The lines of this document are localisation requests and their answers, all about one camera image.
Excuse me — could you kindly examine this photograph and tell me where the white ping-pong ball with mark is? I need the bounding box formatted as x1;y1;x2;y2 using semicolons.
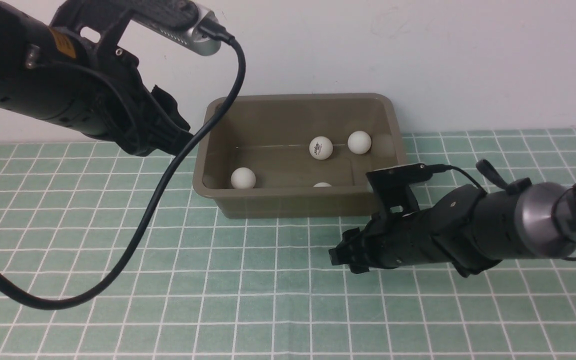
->
313;182;332;188

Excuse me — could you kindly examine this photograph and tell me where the olive green plastic bin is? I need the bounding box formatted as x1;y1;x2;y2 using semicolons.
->
192;93;409;219

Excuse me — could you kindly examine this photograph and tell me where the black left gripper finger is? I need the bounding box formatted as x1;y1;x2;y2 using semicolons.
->
150;85;191;132
141;125;194;156

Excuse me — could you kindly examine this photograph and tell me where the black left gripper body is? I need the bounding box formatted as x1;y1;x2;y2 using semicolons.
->
50;0;169;157

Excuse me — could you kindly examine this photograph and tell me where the white ping-pong ball with logo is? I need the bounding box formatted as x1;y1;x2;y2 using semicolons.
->
308;136;334;161

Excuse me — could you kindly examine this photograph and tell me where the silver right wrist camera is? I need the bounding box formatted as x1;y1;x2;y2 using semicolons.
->
365;162;433;194

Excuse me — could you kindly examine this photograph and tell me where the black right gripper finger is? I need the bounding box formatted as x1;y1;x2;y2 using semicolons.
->
335;227;377;256
327;247;370;275

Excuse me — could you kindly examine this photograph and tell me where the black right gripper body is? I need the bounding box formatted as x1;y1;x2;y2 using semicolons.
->
363;185;489;277

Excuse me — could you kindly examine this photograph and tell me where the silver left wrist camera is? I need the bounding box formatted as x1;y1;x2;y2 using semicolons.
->
123;0;221;57

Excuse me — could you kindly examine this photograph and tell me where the black left camera cable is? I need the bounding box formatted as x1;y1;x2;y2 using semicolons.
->
0;20;247;311

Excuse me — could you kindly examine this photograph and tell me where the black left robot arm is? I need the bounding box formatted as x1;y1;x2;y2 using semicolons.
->
0;0;193;157

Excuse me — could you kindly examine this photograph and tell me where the green checkered tablecloth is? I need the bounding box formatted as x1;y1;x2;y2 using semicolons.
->
0;142;576;360

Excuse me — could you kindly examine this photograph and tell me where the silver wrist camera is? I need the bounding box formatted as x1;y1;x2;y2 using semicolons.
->
123;0;221;57
365;162;433;194

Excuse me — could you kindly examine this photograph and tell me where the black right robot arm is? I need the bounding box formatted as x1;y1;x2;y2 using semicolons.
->
328;182;576;278

